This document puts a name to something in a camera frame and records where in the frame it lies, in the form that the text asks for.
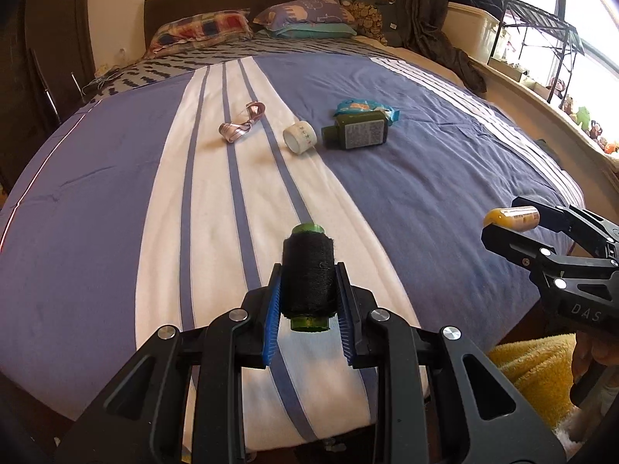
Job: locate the dark green bottle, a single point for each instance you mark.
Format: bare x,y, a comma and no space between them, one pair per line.
358,129

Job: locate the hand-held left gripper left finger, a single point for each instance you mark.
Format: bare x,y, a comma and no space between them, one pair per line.
273,319

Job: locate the green toy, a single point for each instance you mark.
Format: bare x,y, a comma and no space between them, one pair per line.
582,115

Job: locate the brown patterned cushion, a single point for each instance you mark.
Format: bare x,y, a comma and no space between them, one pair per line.
370,14

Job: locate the black thread spool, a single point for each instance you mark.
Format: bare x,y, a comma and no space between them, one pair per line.
309,275

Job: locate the yellow towel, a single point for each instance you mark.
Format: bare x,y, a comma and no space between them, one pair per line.
537,372

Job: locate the person's right hand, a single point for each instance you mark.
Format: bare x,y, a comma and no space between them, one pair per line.
587,357

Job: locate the plaid pillow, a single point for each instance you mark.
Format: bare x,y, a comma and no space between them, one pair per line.
203,26

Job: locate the white tape roll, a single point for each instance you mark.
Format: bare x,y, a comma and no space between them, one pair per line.
300,138

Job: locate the black metal rack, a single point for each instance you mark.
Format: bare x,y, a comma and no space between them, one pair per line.
537,24

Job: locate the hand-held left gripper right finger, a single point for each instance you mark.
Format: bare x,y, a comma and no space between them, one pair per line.
344,319

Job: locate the grey plush cushion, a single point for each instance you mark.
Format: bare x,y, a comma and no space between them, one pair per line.
396,26

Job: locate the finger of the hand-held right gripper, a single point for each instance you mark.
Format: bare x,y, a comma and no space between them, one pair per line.
520,249
580,225

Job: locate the teal pillow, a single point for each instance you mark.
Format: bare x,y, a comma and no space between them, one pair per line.
319,31

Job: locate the grey zebra patterned sheet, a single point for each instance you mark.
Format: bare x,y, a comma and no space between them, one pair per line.
183,63

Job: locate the dark wooden wardrobe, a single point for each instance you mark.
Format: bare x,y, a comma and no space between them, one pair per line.
48,19

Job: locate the white storage box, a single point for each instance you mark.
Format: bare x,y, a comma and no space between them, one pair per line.
471,29

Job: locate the pink striped ribbon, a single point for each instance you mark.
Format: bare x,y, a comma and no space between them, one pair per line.
239,125

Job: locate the purple elephant print pillow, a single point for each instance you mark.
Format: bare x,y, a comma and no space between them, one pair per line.
304,12

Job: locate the blue snack packet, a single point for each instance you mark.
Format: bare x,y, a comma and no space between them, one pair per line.
360,105

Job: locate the brown curtain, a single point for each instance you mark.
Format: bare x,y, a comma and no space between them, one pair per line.
425,9

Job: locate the yellow cap small bottle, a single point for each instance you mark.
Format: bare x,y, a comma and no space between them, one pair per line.
520,216

